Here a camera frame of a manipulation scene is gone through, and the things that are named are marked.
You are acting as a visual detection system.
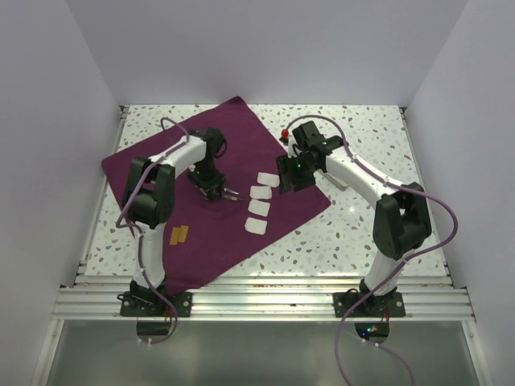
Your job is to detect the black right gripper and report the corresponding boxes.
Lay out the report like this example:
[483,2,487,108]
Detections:
[277,152,319,195]

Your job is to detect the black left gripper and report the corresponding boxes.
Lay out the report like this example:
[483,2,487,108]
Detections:
[187,158,226,201]

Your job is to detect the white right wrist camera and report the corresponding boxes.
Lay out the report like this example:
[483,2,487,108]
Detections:
[279,129,296,152]

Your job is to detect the orange adhesive bandage strips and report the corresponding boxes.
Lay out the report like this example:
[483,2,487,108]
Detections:
[169,225,189,245]

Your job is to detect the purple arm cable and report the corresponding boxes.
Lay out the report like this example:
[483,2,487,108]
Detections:
[287,115,459,386]
[115,116,202,346]

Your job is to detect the steel instrument tray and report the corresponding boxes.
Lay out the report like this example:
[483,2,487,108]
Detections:
[326,175,348,191]

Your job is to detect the aluminium rail frame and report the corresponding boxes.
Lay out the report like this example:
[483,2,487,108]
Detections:
[52,105,474,322]

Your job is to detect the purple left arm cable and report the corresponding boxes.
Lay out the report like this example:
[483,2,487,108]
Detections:
[115,116,202,346]

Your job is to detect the white gauze pad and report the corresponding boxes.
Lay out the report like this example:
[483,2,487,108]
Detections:
[249,186,273,199]
[245,217,267,235]
[248,199,270,217]
[257,172,280,187]

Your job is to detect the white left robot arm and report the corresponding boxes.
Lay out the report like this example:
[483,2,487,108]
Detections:
[121,128,228,316]

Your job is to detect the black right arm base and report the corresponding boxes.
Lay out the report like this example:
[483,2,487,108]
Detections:
[332,289,406,318]

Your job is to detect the purple cloth mat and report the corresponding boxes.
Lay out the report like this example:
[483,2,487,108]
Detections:
[102,97,330,296]

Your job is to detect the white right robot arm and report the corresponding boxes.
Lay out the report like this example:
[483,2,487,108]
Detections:
[276,121,432,316]

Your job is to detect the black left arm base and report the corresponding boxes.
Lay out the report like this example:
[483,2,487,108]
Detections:
[117,285,193,318]

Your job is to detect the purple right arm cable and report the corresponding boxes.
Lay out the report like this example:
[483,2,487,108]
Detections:
[287,115,459,386]

